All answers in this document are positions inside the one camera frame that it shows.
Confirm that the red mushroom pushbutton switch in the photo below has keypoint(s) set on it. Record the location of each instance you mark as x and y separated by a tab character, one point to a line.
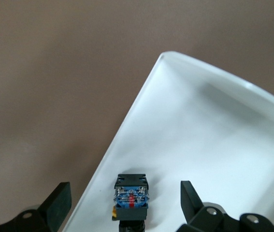
130	193

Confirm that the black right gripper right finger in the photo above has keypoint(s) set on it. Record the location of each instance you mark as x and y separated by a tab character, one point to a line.
192	207

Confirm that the white plastic drawer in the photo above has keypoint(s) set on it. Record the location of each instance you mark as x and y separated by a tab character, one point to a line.
199	145

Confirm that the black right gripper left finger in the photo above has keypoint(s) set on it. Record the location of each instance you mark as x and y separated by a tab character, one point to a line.
54	205

